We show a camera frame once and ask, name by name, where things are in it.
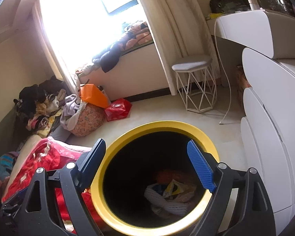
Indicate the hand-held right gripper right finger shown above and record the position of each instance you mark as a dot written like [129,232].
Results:
[202,169]

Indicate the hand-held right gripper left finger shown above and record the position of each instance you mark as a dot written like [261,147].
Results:
[93,162]

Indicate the yellow and white snack wrapper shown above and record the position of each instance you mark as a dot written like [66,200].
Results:
[175,189]

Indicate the red mesh net bag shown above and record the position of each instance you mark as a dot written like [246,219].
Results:
[167,174]

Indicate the white foam net sleeve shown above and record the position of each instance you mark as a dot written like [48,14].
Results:
[172,207]

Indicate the yellow trash bin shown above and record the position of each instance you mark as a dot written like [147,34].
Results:
[162,127]

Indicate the floral fabric bag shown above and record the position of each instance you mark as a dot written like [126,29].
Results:
[88,123]

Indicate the striped knit cloth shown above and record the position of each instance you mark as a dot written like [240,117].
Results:
[2,164]

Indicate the red floral blanket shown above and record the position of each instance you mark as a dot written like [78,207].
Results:
[39,157]

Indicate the white garment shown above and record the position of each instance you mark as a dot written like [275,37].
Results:
[68,113]

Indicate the red plastic bag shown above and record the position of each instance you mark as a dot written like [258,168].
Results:
[118,109]

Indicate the orange bag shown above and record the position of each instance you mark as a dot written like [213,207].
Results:
[93,95]

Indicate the white drawer cabinet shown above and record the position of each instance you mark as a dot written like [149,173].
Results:
[272,127]

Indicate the pile of clothes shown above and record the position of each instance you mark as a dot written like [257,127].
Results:
[36,103]

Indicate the brown cardboard box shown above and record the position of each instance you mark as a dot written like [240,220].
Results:
[242,83]

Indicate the dark clothing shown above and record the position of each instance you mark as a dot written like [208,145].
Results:
[108,59]

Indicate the patterned windowsill blanket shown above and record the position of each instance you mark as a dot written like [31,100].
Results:
[135,36]

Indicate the wide cream curtain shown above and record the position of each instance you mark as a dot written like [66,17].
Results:
[177,29]

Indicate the yellow packet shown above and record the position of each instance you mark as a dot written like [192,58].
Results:
[212,16]

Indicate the black bag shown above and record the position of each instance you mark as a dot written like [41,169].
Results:
[226,5]

